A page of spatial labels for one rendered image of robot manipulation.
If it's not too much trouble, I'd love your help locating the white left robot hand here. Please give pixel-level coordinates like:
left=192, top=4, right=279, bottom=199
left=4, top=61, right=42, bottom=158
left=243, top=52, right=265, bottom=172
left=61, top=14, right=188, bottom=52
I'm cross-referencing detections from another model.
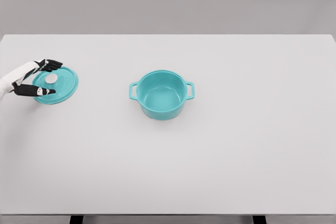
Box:
left=0, top=58, right=64, bottom=101

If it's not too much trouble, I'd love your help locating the teal pot with handles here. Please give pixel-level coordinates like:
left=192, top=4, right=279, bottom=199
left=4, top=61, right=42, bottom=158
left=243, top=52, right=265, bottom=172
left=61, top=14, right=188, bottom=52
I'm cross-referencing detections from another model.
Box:
left=129, top=70, right=195, bottom=121

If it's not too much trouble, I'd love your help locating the teal pot lid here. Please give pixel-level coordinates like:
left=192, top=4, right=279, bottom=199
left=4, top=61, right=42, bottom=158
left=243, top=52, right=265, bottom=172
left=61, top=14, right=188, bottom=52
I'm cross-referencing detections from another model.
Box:
left=31, top=67, right=79, bottom=105

